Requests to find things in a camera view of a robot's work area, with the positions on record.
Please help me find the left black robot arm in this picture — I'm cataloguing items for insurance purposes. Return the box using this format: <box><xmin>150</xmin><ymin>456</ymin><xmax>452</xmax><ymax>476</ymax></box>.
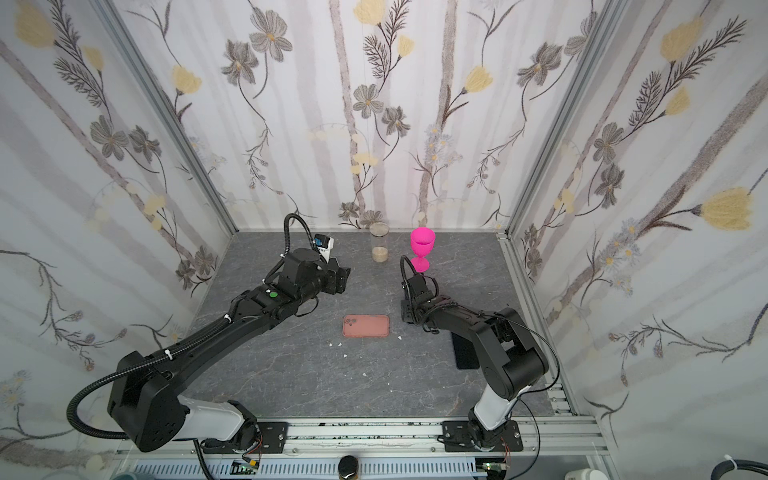
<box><xmin>66</xmin><ymin>248</ymin><xmax>351</xmax><ymax>452</ymax></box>

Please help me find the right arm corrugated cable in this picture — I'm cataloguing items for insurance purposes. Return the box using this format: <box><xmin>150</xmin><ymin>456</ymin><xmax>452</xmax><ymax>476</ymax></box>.
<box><xmin>398</xmin><ymin>254</ymin><xmax>421</xmax><ymax>301</ymax></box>

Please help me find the clear jar with grains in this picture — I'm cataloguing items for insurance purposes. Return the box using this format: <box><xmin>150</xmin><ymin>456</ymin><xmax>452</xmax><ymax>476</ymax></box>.
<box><xmin>369</xmin><ymin>221</ymin><xmax>389</xmax><ymax>263</ymax></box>

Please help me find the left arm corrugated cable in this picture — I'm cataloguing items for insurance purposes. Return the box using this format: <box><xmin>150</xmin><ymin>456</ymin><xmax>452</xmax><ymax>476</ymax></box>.
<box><xmin>65</xmin><ymin>317</ymin><xmax>232</xmax><ymax>442</ymax></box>

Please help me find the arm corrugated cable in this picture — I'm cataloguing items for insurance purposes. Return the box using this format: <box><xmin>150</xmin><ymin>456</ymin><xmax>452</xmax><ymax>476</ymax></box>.
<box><xmin>398</xmin><ymin>254</ymin><xmax>421</xmax><ymax>301</ymax></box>
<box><xmin>65</xmin><ymin>317</ymin><xmax>232</xmax><ymax>442</ymax></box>

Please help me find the black round knob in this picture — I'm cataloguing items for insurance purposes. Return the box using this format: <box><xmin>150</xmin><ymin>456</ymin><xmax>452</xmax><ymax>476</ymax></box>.
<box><xmin>337</xmin><ymin>455</ymin><xmax>360</xmax><ymax>480</ymax></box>

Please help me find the salmon pink phone case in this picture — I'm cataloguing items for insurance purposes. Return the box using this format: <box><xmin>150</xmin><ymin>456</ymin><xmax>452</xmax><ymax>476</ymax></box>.
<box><xmin>342</xmin><ymin>315</ymin><xmax>390</xmax><ymax>338</ymax></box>

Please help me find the pink plastic goblet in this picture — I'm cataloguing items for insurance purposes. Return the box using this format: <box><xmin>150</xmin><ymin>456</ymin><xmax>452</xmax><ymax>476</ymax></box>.
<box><xmin>410</xmin><ymin>227</ymin><xmax>436</xmax><ymax>273</ymax></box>

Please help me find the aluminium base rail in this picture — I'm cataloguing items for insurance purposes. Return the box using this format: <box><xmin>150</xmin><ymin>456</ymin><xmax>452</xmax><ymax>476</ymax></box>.
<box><xmin>110</xmin><ymin>415</ymin><xmax>619</xmax><ymax>479</ymax></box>

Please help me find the black phone at right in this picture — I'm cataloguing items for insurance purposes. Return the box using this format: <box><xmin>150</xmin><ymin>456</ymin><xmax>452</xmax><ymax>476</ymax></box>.
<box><xmin>451</xmin><ymin>333</ymin><xmax>480</xmax><ymax>370</ymax></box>

